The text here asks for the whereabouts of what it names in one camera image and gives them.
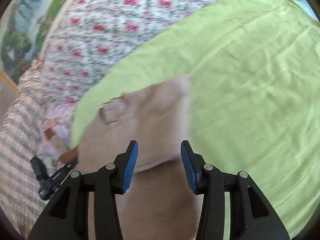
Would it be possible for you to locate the beige knitted garment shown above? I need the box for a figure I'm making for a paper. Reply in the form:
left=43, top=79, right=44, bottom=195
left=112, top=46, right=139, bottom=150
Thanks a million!
left=76, top=75, right=201, bottom=239

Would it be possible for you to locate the plaid striped blanket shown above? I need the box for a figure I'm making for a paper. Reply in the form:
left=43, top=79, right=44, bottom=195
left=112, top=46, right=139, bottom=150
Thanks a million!
left=1, top=69, right=46, bottom=238

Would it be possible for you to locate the pink ruffled garment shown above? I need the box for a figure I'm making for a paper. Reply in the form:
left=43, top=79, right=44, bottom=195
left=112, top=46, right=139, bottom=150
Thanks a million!
left=39, top=103, right=75, bottom=169

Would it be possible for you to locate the light green cloth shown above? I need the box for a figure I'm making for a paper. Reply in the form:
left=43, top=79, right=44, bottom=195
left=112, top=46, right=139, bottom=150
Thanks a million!
left=71, top=0, right=319, bottom=237

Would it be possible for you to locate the floral bed sheet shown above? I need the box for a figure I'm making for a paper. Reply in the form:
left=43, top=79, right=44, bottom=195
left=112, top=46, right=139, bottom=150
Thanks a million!
left=42, top=0, right=218, bottom=119

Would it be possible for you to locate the framed landscape painting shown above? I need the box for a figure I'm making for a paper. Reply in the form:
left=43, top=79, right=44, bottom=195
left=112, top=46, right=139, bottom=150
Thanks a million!
left=1, top=0, right=76, bottom=91

